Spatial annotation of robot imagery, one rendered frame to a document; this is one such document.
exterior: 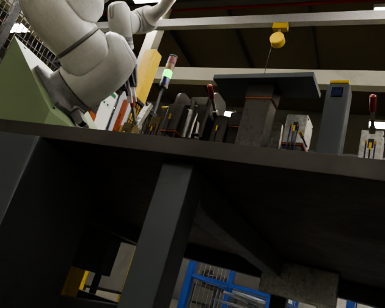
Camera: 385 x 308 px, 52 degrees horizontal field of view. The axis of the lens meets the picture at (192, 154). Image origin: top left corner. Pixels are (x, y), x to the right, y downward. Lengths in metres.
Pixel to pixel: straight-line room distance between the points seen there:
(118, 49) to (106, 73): 0.08
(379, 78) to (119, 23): 4.03
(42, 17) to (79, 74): 0.18
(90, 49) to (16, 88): 0.24
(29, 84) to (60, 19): 0.20
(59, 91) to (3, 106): 0.16
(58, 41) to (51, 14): 0.08
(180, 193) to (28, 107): 0.54
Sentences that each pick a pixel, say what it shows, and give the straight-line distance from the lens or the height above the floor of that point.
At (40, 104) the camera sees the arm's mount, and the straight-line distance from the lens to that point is 1.16.
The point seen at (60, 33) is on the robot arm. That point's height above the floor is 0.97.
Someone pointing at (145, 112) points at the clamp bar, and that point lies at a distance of 1.96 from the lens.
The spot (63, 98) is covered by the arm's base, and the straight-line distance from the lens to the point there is 1.24.
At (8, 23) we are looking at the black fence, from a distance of 2.16.
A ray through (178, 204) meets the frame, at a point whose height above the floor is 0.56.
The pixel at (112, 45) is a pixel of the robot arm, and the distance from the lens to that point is 1.23.
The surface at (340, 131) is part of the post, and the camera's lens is 1.28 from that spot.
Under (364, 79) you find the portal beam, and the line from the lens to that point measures 5.37.
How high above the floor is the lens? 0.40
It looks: 19 degrees up
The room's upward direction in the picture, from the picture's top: 17 degrees clockwise
